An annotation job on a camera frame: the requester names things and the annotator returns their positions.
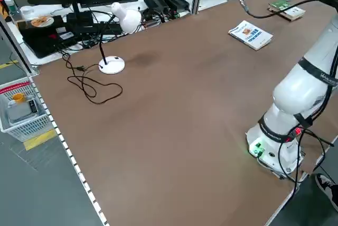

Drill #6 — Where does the white paperback book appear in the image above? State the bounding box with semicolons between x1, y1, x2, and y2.
228;20;274;51

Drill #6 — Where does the closed green and white book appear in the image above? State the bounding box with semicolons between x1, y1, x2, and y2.
268;0;306;22

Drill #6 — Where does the black finned power supply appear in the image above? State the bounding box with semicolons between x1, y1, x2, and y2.
160;0;191;10
144;0;170;13

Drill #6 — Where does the white desk lamp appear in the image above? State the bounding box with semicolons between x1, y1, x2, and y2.
98;2;143;75

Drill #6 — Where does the black case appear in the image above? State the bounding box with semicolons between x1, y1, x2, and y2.
17;14;80;59

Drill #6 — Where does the clear plastic bottle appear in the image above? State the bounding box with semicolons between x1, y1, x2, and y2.
4;0;21;23

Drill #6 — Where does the yellow cup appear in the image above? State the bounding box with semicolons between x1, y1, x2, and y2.
12;93;26;105

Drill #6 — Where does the grey box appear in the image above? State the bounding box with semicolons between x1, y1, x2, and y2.
6;101;35;125

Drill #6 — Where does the person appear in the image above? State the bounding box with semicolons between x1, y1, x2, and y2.
315;173;338;212

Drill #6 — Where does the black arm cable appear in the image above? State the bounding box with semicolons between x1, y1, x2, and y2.
214;0;338;192

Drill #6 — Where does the black lamp cable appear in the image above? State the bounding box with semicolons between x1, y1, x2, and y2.
62;51;124;105

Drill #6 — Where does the white wire basket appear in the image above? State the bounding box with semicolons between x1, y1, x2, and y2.
0;77;51;142

